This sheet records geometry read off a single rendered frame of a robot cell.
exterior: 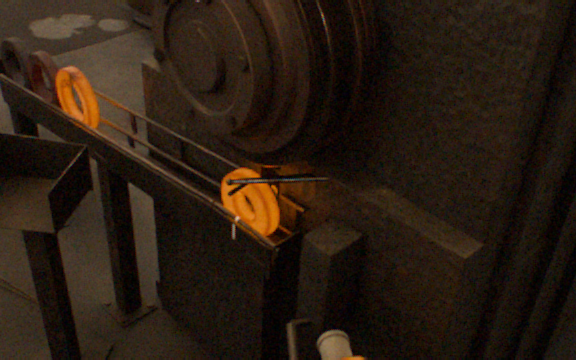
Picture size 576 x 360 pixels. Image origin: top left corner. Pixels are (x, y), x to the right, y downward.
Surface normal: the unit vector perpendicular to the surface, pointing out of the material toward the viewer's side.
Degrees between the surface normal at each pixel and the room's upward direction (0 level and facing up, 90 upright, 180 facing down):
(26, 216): 5
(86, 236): 0
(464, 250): 0
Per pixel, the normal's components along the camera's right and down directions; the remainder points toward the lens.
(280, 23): 0.20, 0.08
